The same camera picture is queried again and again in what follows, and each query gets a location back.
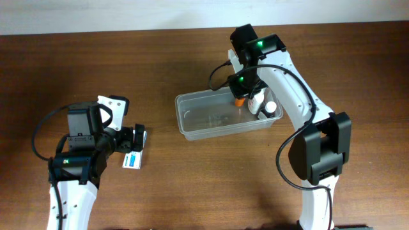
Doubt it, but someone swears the orange tube white cap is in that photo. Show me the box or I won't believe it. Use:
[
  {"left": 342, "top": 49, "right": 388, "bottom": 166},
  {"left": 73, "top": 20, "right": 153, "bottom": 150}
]
[{"left": 235, "top": 98, "right": 245, "bottom": 107}]

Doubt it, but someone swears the white spray bottle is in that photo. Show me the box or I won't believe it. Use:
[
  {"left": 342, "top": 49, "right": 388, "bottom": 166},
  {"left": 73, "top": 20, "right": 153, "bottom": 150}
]
[{"left": 248, "top": 89, "right": 265, "bottom": 114}]

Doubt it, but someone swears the dark bottle white cap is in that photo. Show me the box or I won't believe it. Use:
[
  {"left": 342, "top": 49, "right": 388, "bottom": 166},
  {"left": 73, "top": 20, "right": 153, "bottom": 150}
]
[{"left": 262, "top": 101, "right": 277, "bottom": 118}]

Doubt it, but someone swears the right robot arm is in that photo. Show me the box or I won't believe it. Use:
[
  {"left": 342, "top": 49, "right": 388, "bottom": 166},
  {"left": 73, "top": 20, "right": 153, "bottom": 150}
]
[{"left": 226, "top": 24, "right": 351, "bottom": 229}]

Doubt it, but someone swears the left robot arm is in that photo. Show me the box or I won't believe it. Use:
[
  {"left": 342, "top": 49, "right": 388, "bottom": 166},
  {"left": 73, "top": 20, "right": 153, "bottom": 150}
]
[{"left": 47, "top": 96, "right": 147, "bottom": 229}]

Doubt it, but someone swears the clear plastic container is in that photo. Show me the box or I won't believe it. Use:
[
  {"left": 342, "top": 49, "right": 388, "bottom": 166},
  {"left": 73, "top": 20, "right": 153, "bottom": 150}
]
[{"left": 175, "top": 87, "right": 284, "bottom": 141}]

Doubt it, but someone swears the white Panadol box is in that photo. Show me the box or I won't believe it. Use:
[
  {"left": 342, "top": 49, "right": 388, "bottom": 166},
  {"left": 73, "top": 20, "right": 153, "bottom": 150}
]
[{"left": 122, "top": 130, "right": 148, "bottom": 170}]

